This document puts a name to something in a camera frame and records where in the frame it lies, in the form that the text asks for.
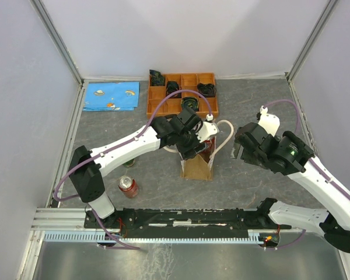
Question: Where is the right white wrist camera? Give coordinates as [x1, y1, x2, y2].
[257, 106, 281, 137]

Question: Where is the canvas tote bag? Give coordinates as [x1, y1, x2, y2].
[180, 120, 235, 181]

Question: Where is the green glass bottle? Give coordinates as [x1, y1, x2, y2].
[124, 159, 135, 167]

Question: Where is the orange wooden compartment tray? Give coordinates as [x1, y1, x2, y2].
[146, 73, 219, 118]

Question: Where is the blue patterned cloth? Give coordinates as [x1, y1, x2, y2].
[83, 82, 139, 111]

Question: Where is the rolled dark sock right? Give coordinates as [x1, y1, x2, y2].
[197, 83, 217, 97]

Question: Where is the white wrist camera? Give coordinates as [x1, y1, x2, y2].
[195, 114, 219, 143]
[257, 106, 281, 137]

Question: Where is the light blue cable duct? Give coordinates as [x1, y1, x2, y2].
[43, 229, 265, 244]

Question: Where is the rolled dark sock bottom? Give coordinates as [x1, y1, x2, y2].
[181, 96, 200, 112]

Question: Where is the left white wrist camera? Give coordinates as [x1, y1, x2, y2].
[195, 114, 219, 143]

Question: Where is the red cola can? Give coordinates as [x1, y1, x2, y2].
[118, 175, 138, 198]
[203, 138, 215, 155]

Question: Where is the rolled dark sock top-left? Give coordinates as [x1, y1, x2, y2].
[149, 69, 166, 86]

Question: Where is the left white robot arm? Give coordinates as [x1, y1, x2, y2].
[69, 107, 218, 228]

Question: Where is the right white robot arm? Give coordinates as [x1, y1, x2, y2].
[234, 122, 350, 253]

